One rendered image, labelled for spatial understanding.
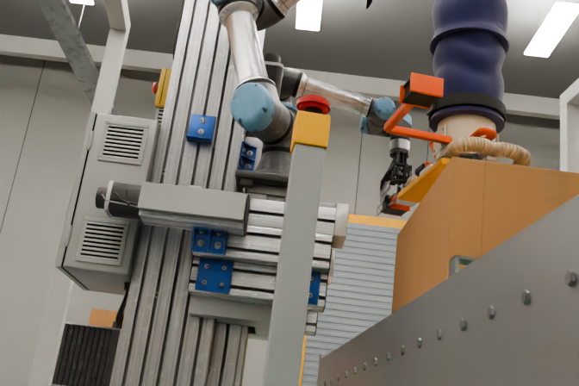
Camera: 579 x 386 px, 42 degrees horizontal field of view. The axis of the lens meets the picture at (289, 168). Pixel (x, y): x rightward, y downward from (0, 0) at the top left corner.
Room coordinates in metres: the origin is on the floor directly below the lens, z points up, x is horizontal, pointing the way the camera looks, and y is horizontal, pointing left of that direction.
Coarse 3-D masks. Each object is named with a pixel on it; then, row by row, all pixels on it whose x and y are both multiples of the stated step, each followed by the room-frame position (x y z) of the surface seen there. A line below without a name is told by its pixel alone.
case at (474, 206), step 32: (480, 160) 1.40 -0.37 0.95; (448, 192) 1.41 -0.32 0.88; (480, 192) 1.40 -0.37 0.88; (512, 192) 1.40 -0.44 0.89; (544, 192) 1.40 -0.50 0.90; (576, 192) 1.40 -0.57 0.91; (416, 224) 1.72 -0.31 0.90; (448, 224) 1.40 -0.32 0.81; (480, 224) 1.40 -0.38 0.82; (512, 224) 1.40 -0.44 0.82; (416, 256) 1.70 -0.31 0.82; (448, 256) 1.40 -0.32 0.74; (480, 256) 1.40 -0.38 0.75; (416, 288) 1.68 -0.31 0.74
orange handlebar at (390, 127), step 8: (400, 112) 1.85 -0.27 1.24; (392, 120) 1.91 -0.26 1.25; (400, 120) 1.89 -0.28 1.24; (384, 128) 1.97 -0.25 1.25; (392, 128) 1.96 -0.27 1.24; (400, 128) 1.98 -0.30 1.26; (408, 128) 1.98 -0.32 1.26; (480, 128) 1.92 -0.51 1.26; (488, 128) 1.91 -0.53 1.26; (408, 136) 2.00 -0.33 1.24; (416, 136) 1.99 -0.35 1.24; (424, 136) 1.99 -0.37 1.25; (432, 136) 2.00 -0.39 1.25; (440, 136) 2.00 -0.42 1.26; (448, 136) 2.01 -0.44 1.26; (480, 136) 1.94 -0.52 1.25; (488, 136) 1.95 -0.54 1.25; (392, 200) 2.60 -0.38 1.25
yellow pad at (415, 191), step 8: (440, 160) 1.88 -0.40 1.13; (448, 160) 1.88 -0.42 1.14; (432, 168) 1.94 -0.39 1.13; (440, 168) 1.91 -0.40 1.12; (424, 176) 2.00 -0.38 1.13; (432, 176) 1.98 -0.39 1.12; (408, 184) 2.12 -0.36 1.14; (416, 184) 2.06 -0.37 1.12; (424, 184) 2.05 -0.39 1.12; (432, 184) 2.05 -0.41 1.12; (400, 192) 2.18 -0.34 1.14; (408, 192) 2.14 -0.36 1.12; (416, 192) 2.13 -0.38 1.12; (424, 192) 2.12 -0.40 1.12; (408, 200) 2.21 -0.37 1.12; (416, 200) 2.20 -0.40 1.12
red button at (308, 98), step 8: (304, 96) 1.39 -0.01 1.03; (312, 96) 1.39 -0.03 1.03; (320, 96) 1.39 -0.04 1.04; (296, 104) 1.42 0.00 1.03; (304, 104) 1.40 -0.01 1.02; (312, 104) 1.39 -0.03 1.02; (320, 104) 1.39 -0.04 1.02; (328, 104) 1.40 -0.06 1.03; (312, 112) 1.40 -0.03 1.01; (320, 112) 1.41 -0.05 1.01; (328, 112) 1.43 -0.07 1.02
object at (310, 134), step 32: (320, 128) 1.39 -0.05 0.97; (320, 160) 1.39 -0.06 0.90; (288, 192) 1.41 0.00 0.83; (320, 192) 1.39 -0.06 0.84; (288, 224) 1.39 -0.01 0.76; (288, 256) 1.39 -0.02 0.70; (288, 288) 1.39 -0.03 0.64; (288, 320) 1.39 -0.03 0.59; (288, 352) 1.39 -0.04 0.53; (288, 384) 1.39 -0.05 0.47
